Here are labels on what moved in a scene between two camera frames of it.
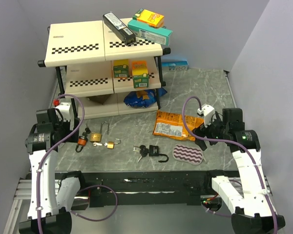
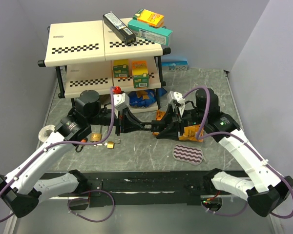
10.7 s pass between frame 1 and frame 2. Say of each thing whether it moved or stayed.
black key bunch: moved
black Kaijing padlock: moved
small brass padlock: stayed
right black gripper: moved
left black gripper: moved
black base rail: stayed
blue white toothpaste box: stayed
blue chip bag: stayed
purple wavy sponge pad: stayed
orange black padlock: stayed
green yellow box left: stayed
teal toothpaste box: stayed
